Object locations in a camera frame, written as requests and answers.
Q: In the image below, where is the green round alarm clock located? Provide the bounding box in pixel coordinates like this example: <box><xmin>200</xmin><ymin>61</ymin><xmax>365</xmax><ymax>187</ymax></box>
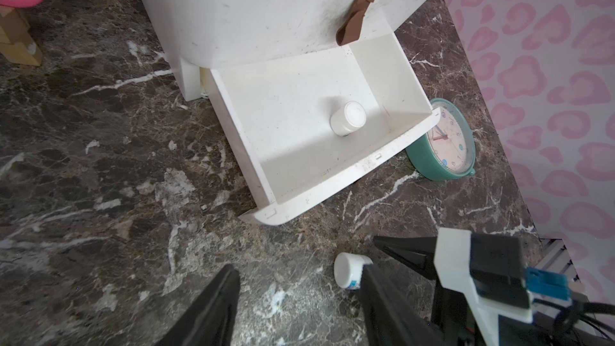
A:
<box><xmin>405</xmin><ymin>98</ymin><xmax>477</xmax><ymax>181</ymax></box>

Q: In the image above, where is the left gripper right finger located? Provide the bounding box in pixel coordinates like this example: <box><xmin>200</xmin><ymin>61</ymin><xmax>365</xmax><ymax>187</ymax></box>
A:
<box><xmin>360</xmin><ymin>264</ymin><xmax>444</xmax><ymax>345</ymax></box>

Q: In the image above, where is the white paint can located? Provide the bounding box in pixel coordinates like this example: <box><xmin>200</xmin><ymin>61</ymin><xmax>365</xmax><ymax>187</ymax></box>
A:
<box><xmin>334</xmin><ymin>252</ymin><xmax>373</xmax><ymax>290</ymax></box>
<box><xmin>330</xmin><ymin>101</ymin><xmax>367</xmax><ymax>137</ymax></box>

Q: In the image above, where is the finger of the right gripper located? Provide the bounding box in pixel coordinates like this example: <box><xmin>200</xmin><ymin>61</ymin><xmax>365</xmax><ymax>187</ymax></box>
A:
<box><xmin>373</xmin><ymin>236</ymin><xmax>437</xmax><ymax>280</ymax></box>

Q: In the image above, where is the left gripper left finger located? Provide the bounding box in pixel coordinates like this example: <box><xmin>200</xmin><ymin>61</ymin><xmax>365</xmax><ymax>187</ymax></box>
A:
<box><xmin>157</xmin><ymin>264</ymin><xmax>240</xmax><ymax>345</ymax></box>

